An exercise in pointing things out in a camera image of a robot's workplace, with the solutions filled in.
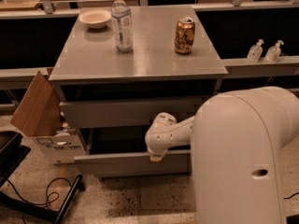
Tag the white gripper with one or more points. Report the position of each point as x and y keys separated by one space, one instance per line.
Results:
x=156 y=155

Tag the grey drawer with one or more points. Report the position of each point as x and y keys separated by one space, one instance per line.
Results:
x=131 y=112
x=146 y=175
x=122 y=151

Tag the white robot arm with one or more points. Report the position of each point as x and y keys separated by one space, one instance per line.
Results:
x=235 y=139

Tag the grey bottom drawer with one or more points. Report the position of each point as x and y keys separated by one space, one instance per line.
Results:
x=146 y=175

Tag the grey top drawer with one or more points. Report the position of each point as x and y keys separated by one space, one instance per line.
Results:
x=131 y=112

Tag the grey drawer cabinet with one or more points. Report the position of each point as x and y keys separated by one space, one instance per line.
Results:
x=112 y=97

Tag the open cardboard box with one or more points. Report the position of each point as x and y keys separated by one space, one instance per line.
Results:
x=39 y=117

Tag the gold drink can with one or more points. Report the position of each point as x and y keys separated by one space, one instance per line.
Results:
x=185 y=33

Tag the clear plastic water bottle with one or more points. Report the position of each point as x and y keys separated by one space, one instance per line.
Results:
x=122 y=26

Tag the left sanitizer pump bottle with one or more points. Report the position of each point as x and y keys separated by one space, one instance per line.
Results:
x=255 y=51

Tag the sanitizer pump bottle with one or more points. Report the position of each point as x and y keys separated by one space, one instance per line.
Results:
x=255 y=51
x=274 y=52

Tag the white paper bowl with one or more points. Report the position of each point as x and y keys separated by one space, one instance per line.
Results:
x=95 y=18

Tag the right sanitizer pump bottle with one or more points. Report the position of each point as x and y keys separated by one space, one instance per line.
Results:
x=274 y=52

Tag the metal railing shelf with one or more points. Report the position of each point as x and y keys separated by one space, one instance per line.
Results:
x=255 y=66

